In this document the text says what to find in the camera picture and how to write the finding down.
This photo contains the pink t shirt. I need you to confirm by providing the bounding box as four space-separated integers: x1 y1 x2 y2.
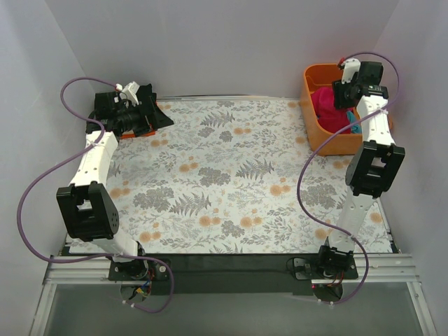
311 87 353 133

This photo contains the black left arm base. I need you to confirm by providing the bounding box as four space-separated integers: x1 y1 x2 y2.
107 260 169 303

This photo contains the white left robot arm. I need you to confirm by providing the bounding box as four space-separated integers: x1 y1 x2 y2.
56 82 174 263

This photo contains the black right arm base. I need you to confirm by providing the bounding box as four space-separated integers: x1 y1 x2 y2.
286 244 358 303

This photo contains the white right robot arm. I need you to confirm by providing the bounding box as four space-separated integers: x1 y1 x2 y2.
318 58 405 278

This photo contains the folded orange t shirt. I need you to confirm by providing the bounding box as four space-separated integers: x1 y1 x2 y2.
120 131 156 139

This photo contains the teal t shirt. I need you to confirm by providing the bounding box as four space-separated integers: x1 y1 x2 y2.
346 110 362 134

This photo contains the orange plastic basket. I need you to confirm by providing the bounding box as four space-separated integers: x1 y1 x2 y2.
300 64 395 156

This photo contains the floral patterned table mat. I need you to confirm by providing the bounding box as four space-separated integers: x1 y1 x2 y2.
103 99 391 255

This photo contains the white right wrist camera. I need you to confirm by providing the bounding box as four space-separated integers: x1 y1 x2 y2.
337 57 361 85

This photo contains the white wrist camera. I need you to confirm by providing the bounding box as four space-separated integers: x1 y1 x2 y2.
115 81 140 105
337 57 361 85

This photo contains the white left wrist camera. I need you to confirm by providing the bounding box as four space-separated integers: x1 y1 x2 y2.
115 81 140 105

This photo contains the aluminium frame rail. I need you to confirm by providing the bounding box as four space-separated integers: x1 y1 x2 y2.
30 253 437 335

